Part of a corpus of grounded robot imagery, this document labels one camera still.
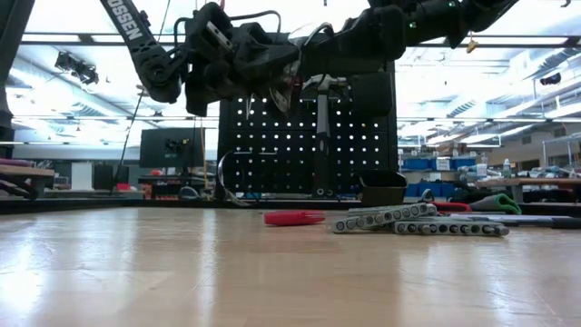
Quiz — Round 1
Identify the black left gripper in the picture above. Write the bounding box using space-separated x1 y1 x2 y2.
183 2 300 114

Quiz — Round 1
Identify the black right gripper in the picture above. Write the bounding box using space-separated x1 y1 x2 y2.
312 15 376 63

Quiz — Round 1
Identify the black pegboard box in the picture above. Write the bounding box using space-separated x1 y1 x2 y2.
349 72 394 118

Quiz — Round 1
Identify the black pegboard tool cart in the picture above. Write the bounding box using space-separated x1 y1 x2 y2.
216 26 400 201

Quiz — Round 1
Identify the black monitor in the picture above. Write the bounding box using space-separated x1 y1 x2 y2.
139 127 206 169

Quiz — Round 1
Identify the wide blue storage bin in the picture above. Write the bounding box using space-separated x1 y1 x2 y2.
403 182 455 199

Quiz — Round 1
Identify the red flat tool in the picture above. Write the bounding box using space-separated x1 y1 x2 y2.
429 202 473 213

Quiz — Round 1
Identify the black ceiling-mounted device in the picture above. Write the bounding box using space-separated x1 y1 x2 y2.
54 50 100 86

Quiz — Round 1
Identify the white box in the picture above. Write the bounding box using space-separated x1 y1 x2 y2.
71 161 94 192

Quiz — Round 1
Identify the green grey curved object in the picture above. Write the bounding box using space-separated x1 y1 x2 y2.
469 193 523 216

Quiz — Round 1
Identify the wooden side bench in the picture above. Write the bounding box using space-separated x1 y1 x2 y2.
0 163 56 192

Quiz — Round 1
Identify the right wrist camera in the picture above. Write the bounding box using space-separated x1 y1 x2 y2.
372 4 409 63

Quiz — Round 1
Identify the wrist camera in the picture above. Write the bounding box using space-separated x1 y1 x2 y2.
372 4 409 63
184 58 220 117

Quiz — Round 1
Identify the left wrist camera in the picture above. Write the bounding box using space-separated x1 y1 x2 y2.
184 58 220 117

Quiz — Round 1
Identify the hanging black cable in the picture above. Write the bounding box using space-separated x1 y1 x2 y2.
111 88 149 196

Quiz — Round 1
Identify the black aluminium table frame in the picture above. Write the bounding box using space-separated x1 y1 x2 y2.
0 195 581 217

